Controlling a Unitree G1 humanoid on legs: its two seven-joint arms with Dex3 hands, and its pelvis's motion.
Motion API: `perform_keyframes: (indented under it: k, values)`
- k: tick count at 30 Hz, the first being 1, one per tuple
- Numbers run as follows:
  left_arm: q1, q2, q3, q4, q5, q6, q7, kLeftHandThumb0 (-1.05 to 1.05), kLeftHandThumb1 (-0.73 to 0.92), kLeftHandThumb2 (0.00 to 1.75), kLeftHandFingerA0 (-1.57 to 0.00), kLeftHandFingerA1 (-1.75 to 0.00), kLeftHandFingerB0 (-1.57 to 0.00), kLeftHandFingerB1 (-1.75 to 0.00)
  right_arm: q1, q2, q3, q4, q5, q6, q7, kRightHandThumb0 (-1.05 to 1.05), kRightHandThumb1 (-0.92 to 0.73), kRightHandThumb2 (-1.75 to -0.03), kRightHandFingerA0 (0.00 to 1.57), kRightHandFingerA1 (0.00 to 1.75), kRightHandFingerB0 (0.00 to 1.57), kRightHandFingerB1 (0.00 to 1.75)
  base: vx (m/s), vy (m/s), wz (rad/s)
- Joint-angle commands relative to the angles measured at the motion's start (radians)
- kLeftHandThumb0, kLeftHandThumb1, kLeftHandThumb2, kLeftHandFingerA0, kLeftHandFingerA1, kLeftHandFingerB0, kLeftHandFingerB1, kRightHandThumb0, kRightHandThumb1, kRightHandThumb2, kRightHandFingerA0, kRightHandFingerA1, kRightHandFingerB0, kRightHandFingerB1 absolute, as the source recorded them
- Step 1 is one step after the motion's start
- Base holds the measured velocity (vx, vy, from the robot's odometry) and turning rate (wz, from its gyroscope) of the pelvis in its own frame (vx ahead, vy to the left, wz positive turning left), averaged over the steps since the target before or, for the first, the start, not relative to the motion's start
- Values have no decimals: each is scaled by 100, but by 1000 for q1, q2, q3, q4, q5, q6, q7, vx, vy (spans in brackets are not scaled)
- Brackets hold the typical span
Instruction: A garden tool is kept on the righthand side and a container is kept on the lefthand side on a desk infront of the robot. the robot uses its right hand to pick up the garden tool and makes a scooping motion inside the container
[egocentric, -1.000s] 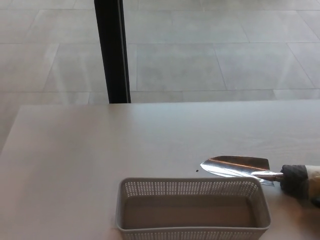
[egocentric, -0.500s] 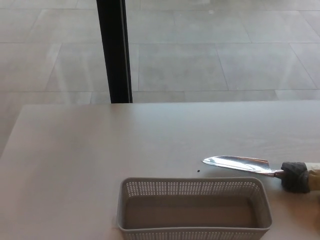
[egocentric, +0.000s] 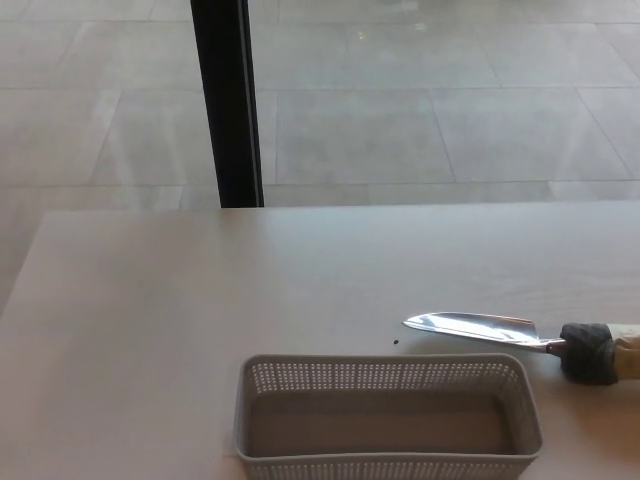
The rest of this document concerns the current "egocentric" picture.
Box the steel garden trowel cream handle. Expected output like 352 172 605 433
402 311 640 386

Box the grey perforated plastic basket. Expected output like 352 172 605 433
233 353 544 480

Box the black vertical post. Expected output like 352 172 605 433
190 0 265 209

